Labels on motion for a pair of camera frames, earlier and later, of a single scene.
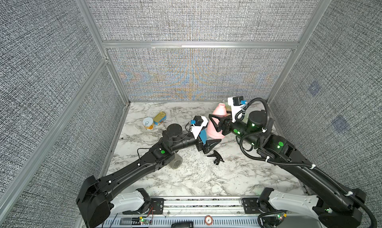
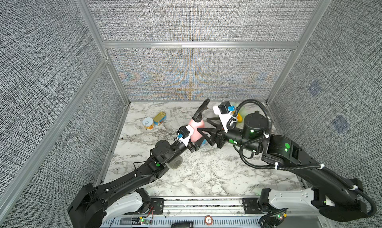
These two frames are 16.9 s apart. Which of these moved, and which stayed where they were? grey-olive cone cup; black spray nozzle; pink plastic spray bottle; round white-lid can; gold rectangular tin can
Moved: pink plastic spray bottle; black spray nozzle
Stayed: grey-olive cone cup; round white-lid can; gold rectangular tin can
